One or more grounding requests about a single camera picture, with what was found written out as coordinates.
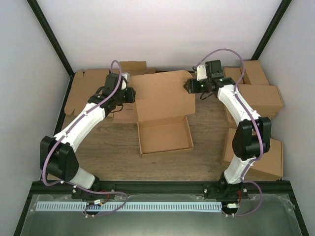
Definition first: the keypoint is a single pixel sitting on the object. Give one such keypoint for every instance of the right black frame post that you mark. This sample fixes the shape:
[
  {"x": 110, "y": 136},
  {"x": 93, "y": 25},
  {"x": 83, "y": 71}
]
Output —
[{"x": 281, "y": 10}]

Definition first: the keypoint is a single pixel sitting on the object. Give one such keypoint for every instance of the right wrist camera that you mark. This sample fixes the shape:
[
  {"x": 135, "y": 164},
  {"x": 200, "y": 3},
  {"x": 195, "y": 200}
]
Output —
[{"x": 200, "y": 72}]

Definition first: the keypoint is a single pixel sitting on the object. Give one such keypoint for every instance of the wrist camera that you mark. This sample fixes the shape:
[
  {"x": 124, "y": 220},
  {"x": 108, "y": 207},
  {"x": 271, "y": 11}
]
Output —
[
  {"x": 125, "y": 80},
  {"x": 200, "y": 72}
]

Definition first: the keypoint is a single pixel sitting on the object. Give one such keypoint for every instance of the black frame post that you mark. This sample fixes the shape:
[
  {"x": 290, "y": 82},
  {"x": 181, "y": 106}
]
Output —
[
  {"x": 281, "y": 10},
  {"x": 39, "y": 14}
]

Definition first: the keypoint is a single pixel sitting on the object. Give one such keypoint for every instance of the left black frame post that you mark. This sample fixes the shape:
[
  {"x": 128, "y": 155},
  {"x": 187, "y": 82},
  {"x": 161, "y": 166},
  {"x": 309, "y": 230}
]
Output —
[{"x": 39, "y": 14}]

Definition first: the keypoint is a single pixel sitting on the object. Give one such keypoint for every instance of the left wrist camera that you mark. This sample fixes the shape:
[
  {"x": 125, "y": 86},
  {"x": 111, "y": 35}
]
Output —
[{"x": 125, "y": 80}]

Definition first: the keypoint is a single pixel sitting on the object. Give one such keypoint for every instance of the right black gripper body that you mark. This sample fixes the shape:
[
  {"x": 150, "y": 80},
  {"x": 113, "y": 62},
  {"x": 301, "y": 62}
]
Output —
[{"x": 198, "y": 89}]

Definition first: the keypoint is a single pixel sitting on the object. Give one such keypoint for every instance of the folded box back left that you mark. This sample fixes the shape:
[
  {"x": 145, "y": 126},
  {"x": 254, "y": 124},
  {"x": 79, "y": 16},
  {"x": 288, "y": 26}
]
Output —
[{"x": 233, "y": 72}]

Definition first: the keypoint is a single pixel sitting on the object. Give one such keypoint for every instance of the folded box top stack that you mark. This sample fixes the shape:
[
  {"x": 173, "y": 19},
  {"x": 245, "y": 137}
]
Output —
[{"x": 266, "y": 99}]

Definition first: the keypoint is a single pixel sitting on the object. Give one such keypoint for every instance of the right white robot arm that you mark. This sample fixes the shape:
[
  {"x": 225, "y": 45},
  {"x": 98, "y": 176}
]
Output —
[{"x": 253, "y": 134}]

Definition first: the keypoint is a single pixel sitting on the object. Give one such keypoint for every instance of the folded boxes lower stack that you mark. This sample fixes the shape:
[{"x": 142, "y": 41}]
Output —
[{"x": 231, "y": 122}]

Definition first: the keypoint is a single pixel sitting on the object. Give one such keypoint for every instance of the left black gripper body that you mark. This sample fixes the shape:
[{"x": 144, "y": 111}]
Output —
[{"x": 129, "y": 99}]

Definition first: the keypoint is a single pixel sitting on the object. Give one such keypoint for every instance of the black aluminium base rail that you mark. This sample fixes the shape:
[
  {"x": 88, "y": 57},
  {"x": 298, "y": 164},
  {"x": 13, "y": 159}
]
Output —
[{"x": 206, "y": 188}]

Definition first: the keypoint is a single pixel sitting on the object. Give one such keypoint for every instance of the light blue cable duct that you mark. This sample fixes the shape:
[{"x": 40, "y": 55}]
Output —
[{"x": 131, "y": 206}]

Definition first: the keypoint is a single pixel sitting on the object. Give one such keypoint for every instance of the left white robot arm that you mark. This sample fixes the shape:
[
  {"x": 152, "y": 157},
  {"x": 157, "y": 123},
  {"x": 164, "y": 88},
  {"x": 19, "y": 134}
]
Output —
[{"x": 58, "y": 153}]

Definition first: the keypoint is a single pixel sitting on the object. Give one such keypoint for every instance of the folded box back right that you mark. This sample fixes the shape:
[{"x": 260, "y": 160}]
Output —
[{"x": 254, "y": 74}]

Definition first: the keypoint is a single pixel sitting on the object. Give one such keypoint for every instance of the cardboard box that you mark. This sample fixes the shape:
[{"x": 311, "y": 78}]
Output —
[{"x": 162, "y": 106}]

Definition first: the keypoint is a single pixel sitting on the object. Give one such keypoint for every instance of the folded box near right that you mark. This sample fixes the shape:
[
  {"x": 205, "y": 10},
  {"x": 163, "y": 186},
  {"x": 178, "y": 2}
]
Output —
[{"x": 268, "y": 168}]

